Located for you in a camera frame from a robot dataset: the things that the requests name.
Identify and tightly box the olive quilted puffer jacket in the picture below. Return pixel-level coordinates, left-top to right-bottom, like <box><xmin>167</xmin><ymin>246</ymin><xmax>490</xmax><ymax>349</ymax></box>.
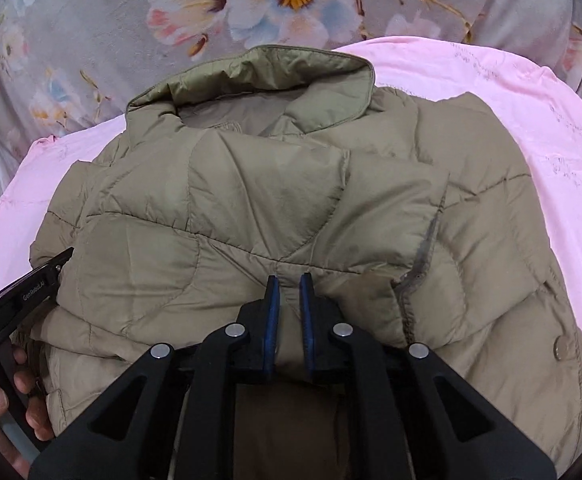
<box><xmin>30</xmin><ymin>46</ymin><xmax>582</xmax><ymax>479</ymax></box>

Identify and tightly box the person's left hand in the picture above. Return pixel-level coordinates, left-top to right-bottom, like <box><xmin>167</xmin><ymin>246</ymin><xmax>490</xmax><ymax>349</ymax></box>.
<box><xmin>0</xmin><ymin>344</ymin><xmax>54</xmax><ymax>479</ymax></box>

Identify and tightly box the grey floral curtain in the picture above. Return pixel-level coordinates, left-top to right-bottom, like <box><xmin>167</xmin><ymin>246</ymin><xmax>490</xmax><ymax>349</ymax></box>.
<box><xmin>0</xmin><ymin>0</ymin><xmax>582</xmax><ymax>160</ymax></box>

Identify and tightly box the pink bed sheet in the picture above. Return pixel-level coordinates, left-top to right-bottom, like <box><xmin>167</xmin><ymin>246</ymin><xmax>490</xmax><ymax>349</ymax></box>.
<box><xmin>0</xmin><ymin>36</ymin><xmax>582</xmax><ymax>330</ymax></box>

